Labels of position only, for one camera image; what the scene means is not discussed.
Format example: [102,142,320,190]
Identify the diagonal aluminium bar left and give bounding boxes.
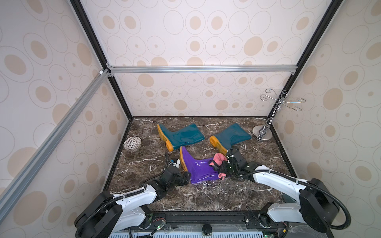
[1,68,111,223]

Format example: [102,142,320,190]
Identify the teal rubber boot left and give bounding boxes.
[157,124,205,152]

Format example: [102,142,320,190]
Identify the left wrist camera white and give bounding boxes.
[170,158,181,168]

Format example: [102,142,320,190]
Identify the patterned white bowl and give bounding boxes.
[123,136,141,152]

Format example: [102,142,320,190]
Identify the purple rubber boot yellow sole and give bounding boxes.
[180,146,220,184]

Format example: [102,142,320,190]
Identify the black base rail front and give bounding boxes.
[78,210,334,238]

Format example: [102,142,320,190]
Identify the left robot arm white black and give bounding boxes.
[74,157,191,238]

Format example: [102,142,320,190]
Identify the pink cloth black trim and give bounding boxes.
[209,153,228,180]

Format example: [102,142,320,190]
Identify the grey-blue ceramic cup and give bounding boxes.
[282,193,295,203]

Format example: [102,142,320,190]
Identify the chrome hook stand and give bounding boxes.
[252,88,306,141]

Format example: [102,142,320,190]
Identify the horizontal aluminium bar back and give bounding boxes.
[109,64,298,73]

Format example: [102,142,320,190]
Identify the teal rubber boot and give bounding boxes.
[157,124,205,152]
[209,123,251,155]

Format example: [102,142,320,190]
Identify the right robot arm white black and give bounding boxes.
[215,149,352,234]

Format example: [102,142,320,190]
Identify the teal rubber boot right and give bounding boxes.
[209,123,251,155]

